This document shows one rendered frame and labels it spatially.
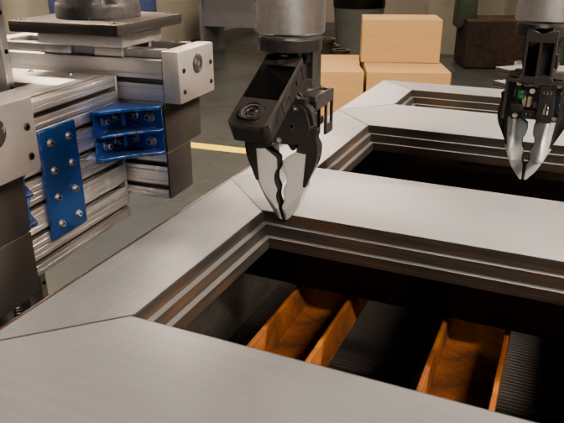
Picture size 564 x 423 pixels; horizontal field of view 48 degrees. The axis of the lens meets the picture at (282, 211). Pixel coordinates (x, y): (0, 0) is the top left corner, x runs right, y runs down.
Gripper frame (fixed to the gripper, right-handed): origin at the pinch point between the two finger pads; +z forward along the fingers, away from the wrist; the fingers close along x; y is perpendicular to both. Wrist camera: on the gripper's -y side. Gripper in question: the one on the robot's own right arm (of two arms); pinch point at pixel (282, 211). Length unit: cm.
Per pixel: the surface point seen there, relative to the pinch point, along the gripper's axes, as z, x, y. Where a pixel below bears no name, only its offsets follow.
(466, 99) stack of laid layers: 2, -9, 79
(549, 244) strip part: 0.7, -29.6, 4.9
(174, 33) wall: 61, 389, 570
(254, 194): 0.7, 6.4, 5.6
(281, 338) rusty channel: 18.3, 0.3, 0.6
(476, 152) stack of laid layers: 3.1, -16.4, 44.9
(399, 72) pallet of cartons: 43, 69, 338
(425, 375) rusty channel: 14.0, -19.6, -5.3
